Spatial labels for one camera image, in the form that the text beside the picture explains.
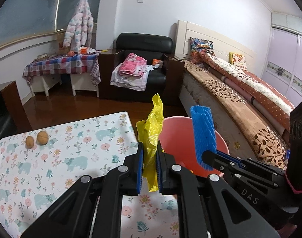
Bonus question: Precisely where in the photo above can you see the patterned hanging cloth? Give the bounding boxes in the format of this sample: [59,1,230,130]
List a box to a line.
[90,61,101,87]

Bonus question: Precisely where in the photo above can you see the yellow floral pillow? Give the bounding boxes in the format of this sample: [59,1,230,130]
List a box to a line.
[229,52,248,71]

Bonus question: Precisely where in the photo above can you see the black armchair wooden arms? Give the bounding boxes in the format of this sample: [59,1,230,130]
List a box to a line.
[0,79,32,140]

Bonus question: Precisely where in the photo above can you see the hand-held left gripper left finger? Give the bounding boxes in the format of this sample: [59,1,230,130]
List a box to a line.
[19,141,144,238]

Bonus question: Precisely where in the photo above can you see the pink plastic bucket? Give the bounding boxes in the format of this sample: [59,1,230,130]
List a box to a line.
[158,116,229,179]

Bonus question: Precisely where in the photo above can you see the red floral quilt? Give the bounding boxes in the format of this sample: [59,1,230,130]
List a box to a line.
[198,52,295,130]

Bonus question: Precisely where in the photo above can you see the colourful printed pillow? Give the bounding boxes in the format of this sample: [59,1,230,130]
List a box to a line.
[190,38,213,64]

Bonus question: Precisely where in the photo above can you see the white side table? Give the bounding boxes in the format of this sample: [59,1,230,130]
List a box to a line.
[29,73,100,98]

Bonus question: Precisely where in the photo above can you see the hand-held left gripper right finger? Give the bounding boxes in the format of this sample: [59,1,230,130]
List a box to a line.
[156,141,281,238]

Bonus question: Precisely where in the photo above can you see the pink white puffer jacket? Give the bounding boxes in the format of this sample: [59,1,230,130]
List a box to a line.
[63,0,94,53]

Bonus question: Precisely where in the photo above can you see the floral tablecloth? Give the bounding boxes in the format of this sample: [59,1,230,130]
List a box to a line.
[0,111,183,238]

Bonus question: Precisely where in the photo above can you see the bed with brown floral blanket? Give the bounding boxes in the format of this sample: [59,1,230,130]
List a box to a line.
[179,61,290,169]

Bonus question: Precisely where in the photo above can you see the folded pink blanket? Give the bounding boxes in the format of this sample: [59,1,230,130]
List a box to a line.
[119,53,146,77]

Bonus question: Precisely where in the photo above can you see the cream bed headboard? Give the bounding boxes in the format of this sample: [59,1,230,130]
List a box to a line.
[175,20,257,65]

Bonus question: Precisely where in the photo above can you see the pale pink sheet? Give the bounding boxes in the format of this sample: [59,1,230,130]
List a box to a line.
[110,63,155,91]

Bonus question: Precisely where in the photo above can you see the black armchair with laundry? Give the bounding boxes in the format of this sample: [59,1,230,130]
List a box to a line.
[99,33,185,105]

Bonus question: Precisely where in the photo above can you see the blue roller blind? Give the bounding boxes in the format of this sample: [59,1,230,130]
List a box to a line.
[57,0,103,32]
[0,0,61,50]

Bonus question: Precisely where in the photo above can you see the blue foam net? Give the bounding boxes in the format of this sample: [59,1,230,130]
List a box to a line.
[190,105,217,171]

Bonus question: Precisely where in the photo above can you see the lilac wardrobe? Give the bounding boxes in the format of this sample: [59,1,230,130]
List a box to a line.
[261,12,302,106]

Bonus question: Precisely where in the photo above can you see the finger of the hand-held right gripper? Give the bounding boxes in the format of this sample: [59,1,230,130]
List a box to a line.
[202,150,244,177]
[234,157,285,176]

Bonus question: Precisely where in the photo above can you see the plaid tablecloth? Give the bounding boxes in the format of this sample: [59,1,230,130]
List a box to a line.
[23,53,100,80]

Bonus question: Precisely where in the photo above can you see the yellow plastic bag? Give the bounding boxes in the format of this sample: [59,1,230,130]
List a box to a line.
[136,94,164,192]

